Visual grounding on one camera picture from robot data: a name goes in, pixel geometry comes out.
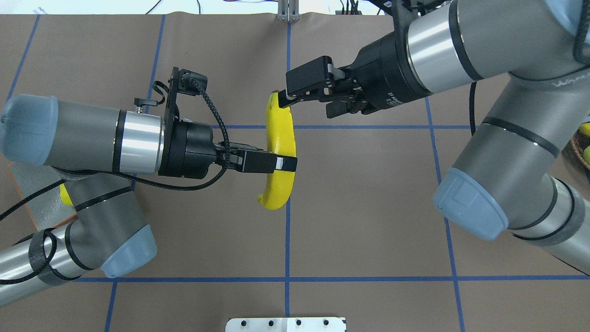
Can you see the green apple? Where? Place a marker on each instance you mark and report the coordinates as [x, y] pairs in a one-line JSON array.
[[586, 155]]

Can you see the wicker fruit basket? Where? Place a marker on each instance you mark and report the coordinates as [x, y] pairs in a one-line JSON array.
[[578, 143]]

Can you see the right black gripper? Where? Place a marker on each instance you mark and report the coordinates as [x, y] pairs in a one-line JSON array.
[[385, 69]]

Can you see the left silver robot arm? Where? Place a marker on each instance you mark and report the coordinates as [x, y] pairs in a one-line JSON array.
[[94, 151]]

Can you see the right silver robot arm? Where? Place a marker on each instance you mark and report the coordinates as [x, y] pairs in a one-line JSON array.
[[500, 181]]

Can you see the white pedestal base plate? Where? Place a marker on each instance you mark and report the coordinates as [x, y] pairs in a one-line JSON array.
[[287, 324]]

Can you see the aluminium frame post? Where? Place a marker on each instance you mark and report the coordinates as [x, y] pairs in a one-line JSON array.
[[288, 11]]

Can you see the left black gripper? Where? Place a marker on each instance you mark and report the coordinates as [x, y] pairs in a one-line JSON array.
[[186, 150]]

